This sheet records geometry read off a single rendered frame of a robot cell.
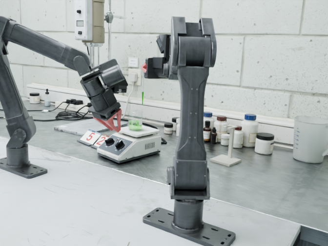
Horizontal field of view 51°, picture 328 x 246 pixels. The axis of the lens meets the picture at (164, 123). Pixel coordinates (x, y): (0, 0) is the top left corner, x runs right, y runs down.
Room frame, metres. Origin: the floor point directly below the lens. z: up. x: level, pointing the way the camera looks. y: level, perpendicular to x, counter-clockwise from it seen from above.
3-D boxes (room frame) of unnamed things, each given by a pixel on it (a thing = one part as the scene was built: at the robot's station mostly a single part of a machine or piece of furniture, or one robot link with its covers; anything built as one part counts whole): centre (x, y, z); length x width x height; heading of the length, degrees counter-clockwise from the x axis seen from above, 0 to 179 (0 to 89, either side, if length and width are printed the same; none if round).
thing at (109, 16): (1.70, 0.32, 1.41); 0.25 x 0.11 x 0.05; 147
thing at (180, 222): (0.67, -0.06, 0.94); 0.20 x 0.07 x 0.08; 57
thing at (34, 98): (2.16, 0.84, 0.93); 0.06 x 0.06 x 0.06
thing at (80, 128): (1.58, 0.34, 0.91); 0.30 x 0.20 x 0.01; 147
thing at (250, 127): (1.37, -0.35, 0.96); 0.07 x 0.07 x 0.13
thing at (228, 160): (1.15, -0.22, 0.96); 0.08 x 0.08 x 0.13; 48
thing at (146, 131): (1.21, 0.10, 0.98); 0.12 x 0.12 x 0.01; 46
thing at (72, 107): (1.95, 0.49, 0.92); 0.40 x 0.06 x 0.04; 57
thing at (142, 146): (1.19, 0.11, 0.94); 0.22 x 0.13 x 0.08; 136
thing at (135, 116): (1.20, 0.11, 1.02); 0.06 x 0.05 x 0.08; 83
